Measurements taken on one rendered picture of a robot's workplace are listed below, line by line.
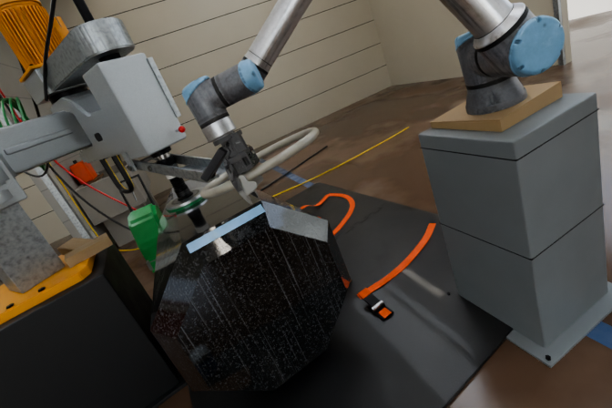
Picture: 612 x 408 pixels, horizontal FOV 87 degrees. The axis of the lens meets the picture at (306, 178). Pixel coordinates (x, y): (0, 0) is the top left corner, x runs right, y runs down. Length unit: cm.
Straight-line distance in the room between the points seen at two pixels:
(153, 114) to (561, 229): 167
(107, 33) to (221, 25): 523
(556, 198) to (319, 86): 625
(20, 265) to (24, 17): 124
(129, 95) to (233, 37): 527
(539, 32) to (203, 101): 90
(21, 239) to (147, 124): 78
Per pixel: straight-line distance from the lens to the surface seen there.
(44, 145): 210
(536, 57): 110
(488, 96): 127
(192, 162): 166
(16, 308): 190
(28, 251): 199
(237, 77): 93
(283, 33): 107
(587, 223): 154
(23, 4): 238
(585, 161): 143
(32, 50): 232
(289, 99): 695
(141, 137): 161
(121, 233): 471
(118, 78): 164
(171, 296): 135
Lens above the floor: 127
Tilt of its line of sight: 19 degrees down
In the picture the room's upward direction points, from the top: 22 degrees counter-clockwise
